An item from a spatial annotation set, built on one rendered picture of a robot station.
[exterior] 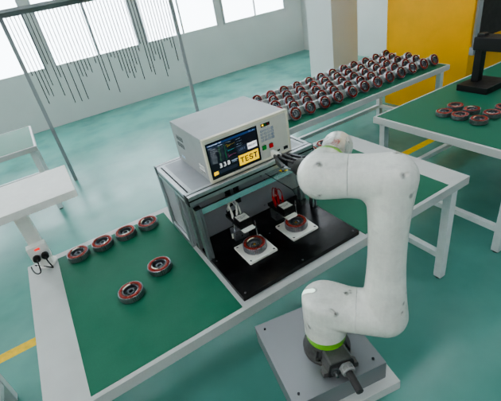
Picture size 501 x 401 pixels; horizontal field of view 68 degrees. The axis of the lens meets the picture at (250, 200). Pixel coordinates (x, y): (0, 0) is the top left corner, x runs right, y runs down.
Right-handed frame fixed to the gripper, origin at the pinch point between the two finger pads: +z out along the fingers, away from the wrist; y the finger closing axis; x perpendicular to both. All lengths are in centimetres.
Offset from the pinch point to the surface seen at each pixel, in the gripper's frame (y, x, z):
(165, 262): -58, -39, 18
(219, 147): -21.4, 8.9, 9.5
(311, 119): 105, -42, 108
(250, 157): -8.0, -0.8, 9.5
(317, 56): 277, -46, 304
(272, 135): 5.3, 4.9, 9.5
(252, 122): -3.9, 14.5, 9.3
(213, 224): -29, -34, 22
